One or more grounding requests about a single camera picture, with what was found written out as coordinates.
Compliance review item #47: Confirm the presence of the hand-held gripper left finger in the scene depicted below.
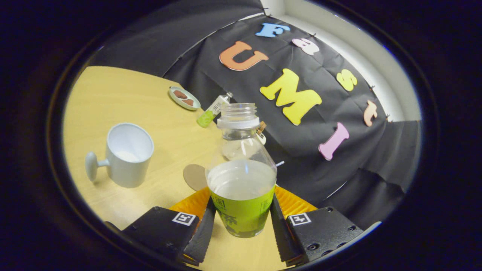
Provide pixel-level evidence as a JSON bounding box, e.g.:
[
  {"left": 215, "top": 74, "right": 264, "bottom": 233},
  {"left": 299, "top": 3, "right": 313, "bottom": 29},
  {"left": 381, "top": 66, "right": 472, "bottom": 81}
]
[{"left": 104, "top": 187, "right": 217, "bottom": 267}]

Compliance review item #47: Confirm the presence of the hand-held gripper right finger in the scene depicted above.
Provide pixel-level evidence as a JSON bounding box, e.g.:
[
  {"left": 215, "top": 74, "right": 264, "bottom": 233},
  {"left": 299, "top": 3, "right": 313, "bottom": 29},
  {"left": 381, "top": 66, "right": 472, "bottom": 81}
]
[{"left": 269, "top": 185, "right": 383, "bottom": 267}]

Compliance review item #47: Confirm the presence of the clear juice bottle green label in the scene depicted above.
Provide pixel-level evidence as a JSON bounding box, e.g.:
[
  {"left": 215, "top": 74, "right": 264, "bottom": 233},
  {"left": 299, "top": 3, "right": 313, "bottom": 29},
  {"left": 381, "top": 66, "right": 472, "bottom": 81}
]
[{"left": 205, "top": 103, "right": 278, "bottom": 238}]

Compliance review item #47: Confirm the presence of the brown round coaster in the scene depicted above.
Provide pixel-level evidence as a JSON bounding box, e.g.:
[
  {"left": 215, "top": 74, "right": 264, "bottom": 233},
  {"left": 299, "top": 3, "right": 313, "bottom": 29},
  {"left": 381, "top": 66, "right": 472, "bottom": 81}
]
[{"left": 183, "top": 164, "right": 208, "bottom": 192}]

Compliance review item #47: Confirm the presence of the white cup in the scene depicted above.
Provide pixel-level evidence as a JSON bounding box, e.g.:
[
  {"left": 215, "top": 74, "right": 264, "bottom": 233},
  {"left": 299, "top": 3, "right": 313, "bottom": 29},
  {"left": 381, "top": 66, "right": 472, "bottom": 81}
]
[{"left": 85, "top": 123, "right": 154, "bottom": 189}]

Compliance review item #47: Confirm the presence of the small green drink bottle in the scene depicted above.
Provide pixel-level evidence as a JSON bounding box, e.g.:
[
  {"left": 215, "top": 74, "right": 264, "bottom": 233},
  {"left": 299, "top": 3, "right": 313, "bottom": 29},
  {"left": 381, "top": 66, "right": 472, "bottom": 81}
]
[{"left": 196, "top": 92, "right": 233, "bottom": 128}]

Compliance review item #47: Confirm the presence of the pale green plate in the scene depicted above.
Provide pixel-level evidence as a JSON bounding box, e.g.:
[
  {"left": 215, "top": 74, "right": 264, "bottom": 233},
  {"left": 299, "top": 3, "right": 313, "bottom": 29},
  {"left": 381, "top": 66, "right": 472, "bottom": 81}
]
[{"left": 169, "top": 86, "right": 201, "bottom": 111}]

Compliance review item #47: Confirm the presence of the wooden table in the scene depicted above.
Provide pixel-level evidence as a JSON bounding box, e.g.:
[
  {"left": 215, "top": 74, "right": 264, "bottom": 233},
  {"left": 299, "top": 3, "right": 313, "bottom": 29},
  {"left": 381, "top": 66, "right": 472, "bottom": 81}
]
[{"left": 62, "top": 66, "right": 290, "bottom": 271}]

